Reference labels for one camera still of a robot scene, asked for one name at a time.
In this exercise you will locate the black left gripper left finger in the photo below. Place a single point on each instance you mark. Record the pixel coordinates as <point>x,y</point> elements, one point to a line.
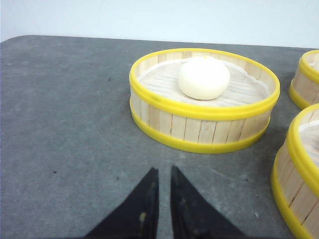
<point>136,217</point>

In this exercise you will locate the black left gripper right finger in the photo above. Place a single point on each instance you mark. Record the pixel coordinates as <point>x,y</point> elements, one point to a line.
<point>192,216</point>

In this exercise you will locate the one-bun bamboo steamer basket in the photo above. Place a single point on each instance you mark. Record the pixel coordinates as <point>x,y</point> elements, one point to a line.
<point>201,129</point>

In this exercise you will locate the two-bun bamboo steamer basket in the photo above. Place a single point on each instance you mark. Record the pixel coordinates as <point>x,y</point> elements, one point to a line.
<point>304,87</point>

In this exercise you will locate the three-bun bamboo steamer basket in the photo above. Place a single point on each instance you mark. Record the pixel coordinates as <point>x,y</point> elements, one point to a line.
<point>295,180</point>

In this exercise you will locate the white steamer liner cloth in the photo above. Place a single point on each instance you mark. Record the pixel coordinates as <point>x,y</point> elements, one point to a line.
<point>243,89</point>

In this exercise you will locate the white steamed bun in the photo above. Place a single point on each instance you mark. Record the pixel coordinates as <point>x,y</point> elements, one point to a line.
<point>203,78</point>

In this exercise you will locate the white liner cloth front basket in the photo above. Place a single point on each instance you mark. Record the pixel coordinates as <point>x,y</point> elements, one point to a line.
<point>309,134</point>

